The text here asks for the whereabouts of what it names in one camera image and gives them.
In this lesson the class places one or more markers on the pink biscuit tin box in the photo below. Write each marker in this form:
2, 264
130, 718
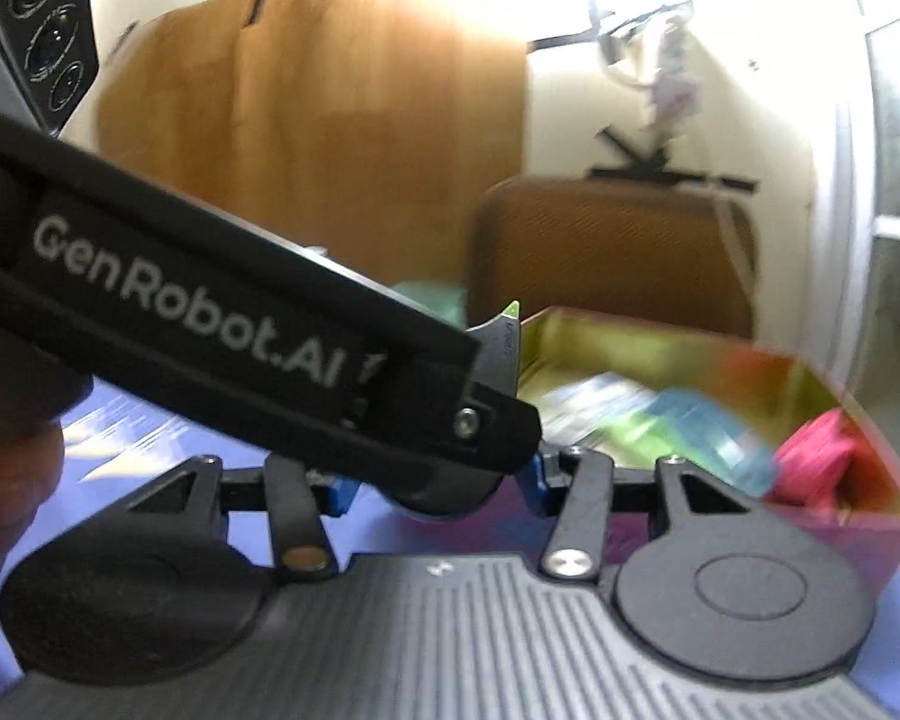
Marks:
763, 421

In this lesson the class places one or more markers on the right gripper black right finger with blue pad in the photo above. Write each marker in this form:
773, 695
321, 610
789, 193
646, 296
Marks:
585, 492

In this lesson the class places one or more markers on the white wall socket plug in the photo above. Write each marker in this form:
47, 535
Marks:
674, 94

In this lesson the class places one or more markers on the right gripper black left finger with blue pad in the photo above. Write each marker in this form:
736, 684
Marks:
177, 525

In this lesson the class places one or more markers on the green cloth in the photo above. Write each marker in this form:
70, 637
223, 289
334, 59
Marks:
634, 440

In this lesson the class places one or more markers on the green patterned tissue pack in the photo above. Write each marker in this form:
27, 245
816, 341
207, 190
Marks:
579, 413

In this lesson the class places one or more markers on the wooden board panel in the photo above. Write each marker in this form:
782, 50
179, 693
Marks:
370, 128

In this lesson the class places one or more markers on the brown chair back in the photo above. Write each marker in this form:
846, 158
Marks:
616, 247

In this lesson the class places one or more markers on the mint green paper cup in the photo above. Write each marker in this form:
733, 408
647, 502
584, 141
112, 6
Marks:
446, 300

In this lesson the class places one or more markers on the blue glasses case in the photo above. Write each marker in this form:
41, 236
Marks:
717, 440

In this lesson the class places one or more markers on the pink cloth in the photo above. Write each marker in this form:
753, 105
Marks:
811, 463

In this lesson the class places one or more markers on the person's left hand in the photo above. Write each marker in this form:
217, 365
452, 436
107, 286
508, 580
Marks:
30, 470

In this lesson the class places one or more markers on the blue tablecloth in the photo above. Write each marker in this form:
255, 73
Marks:
115, 442

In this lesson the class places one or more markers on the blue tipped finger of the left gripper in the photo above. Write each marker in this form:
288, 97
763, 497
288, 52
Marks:
497, 364

